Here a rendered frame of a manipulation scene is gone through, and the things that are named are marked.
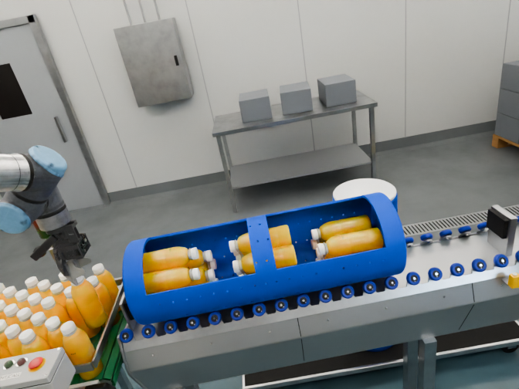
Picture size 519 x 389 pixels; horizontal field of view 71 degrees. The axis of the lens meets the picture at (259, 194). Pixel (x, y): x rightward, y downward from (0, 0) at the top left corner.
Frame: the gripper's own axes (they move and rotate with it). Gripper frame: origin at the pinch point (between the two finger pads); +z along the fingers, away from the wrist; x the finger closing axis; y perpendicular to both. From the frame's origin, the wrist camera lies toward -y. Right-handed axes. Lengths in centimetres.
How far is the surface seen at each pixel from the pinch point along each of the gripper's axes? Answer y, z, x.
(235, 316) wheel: 49, 21, -9
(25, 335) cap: -12.3, 6.8, -15.1
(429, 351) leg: 116, 59, -7
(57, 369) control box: 1.4, 9.7, -27.6
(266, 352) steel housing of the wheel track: 56, 39, -10
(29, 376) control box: -3.8, 7.4, -30.4
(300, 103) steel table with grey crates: 120, 17, 253
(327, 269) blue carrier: 80, 7, -12
